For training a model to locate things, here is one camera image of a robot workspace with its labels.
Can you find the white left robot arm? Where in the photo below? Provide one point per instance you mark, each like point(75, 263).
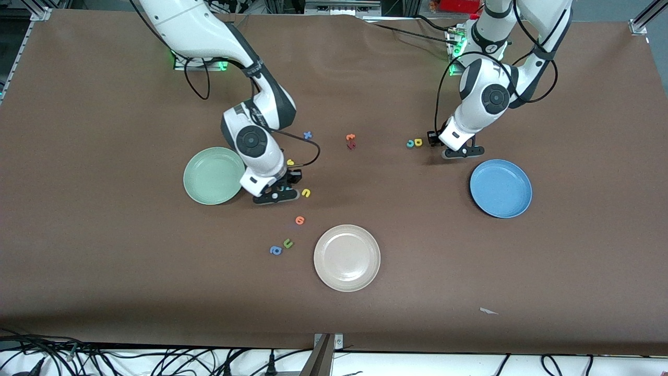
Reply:
point(480, 112)

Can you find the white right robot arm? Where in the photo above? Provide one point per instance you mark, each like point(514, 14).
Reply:
point(198, 26)

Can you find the blue foam letter a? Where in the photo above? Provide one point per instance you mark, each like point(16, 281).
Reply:
point(279, 249)

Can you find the blue plate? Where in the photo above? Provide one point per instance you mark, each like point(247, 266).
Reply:
point(501, 188)

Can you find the green plate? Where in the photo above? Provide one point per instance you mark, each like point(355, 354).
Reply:
point(209, 177)

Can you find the beige plate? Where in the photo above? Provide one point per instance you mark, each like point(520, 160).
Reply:
point(347, 257)

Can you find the red box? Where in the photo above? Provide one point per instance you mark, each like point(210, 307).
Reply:
point(459, 5)

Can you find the metal equipment rack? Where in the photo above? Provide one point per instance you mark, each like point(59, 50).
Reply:
point(339, 6)

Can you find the white tape scrap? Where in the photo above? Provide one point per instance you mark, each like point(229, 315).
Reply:
point(487, 311)

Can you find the black power plug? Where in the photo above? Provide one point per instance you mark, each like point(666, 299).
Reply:
point(271, 365)

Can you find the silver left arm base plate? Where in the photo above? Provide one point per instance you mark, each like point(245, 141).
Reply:
point(453, 36)

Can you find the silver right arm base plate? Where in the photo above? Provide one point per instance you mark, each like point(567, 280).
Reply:
point(209, 67)

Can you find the aluminium frame post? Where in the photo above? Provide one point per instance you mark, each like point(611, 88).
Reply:
point(321, 360)

